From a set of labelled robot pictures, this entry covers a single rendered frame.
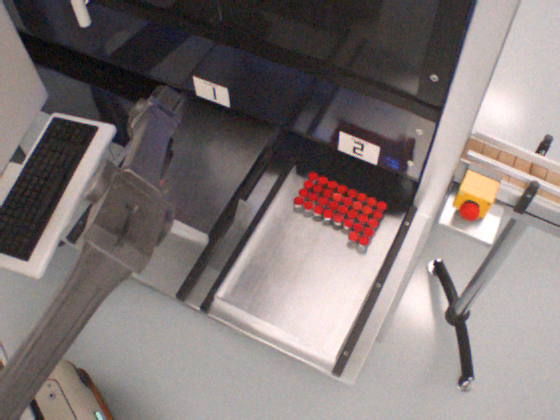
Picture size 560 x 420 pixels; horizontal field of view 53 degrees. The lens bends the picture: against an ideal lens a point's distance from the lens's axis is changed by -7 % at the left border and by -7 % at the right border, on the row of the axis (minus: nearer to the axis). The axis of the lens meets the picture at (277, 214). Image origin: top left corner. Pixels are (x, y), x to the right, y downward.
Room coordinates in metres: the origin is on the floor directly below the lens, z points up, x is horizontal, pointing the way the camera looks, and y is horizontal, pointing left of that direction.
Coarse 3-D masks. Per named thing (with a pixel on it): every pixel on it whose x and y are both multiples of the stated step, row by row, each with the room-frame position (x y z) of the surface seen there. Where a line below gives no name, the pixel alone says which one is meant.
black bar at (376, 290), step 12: (408, 216) 0.59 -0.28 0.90; (408, 228) 0.57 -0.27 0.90; (396, 240) 0.54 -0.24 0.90; (396, 252) 0.51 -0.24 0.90; (384, 264) 0.49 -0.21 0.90; (384, 276) 0.46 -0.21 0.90; (372, 288) 0.44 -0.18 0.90; (372, 300) 0.41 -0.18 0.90; (360, 324) 0.37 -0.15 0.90; (348, 348) 0.32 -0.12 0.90; (348, 360) 0.30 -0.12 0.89; (336, 372) 0.27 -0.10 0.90
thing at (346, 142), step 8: (344, 136) 0.70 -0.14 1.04; (352, 136) 0.70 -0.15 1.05; (344, 144) 0.70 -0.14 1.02; (352, 144) 0.69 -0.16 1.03; (368, 144) 0.68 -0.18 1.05; (352, 152) 0.69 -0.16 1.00; (360, 152) 0.69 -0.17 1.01; (368, 152) 0.68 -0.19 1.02; (376, 152) 0.67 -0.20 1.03; (368, 160) 0.68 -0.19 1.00; (376, 160) 0.67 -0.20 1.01
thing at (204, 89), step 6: (198, 78) 0.87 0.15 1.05; (198, 84) 0.87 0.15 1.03; (204, 84) 0.86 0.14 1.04; (210, 84) 0.86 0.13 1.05; (198, 90) 0.87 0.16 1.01; (204, 90) 0.86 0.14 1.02; (210, 90) 0.86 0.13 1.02; (216, 90) 0.85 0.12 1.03; (222, 90) 0.84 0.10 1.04; (204, 96) 0.87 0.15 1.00; (210, 96) 0.86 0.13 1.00; (216, 96) 0.85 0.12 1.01; (222, 96) 0.84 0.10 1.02; (228, 96) 0.84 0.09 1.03; (216, 102) 0.85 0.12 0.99; (222, 102) 0.84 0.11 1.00; (228, 102) 0.84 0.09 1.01
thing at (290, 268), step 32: (288, 192) 0.68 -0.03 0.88; (288, 224) 0.60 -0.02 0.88; (320, 224) 0.60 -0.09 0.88; (384, 224) 0.59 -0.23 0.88; (256, 256) 0.53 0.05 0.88; (288, 256) 0.53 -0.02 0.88; (320, 256) 0.52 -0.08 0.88; (352, 256) 0.52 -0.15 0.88; (384, 256) 0.50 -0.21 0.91; (224, 288) 0.46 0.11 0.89; (256, 288) 0.46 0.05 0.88; (288, 288) 0.46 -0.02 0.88; (320, 288) 0.45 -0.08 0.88; (352, 288) 0.45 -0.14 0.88; (256, 320) 0.39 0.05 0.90; (288, 320) 0.39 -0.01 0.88; (320, 320) 0.38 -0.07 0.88; (352, 320) 0.37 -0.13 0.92; (320, 352) 0.32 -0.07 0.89
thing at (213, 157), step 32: (192, 96) 0.97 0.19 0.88; (192, 128) 0.87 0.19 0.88; (224, 128) 0.86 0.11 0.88; (256, 128) 0.86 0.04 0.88; (192, 160) 0.78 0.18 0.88; (224, 160) 0.77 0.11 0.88; (256, 160) 0.75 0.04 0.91; (192, 192) 0.69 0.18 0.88; (224, 192) 0.69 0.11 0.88; (192, 224) 0.61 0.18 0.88
